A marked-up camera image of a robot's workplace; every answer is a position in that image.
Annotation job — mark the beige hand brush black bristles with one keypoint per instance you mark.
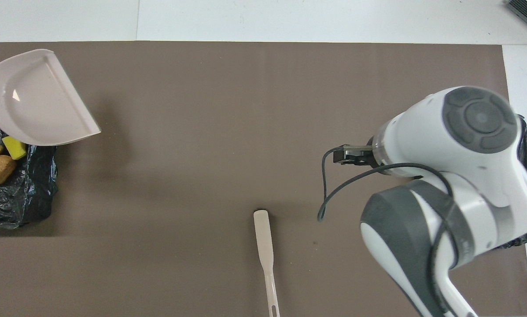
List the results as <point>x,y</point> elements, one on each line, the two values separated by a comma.
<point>263,237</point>

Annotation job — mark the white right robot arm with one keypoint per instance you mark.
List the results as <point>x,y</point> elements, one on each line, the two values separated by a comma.
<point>444,132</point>

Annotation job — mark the brown table mat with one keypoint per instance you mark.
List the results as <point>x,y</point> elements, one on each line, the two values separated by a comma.
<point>179,132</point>

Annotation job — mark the beige plastic dustpan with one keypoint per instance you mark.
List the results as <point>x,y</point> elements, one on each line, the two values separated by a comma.
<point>38,105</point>

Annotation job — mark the black bag-lined bin pink spot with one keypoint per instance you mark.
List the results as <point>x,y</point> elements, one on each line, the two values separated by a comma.
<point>25,198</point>

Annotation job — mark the green and yellow sponge piece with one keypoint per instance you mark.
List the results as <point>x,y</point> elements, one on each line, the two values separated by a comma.
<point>14,148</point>

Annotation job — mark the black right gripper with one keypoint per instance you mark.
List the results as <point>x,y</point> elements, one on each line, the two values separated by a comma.
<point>353,156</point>

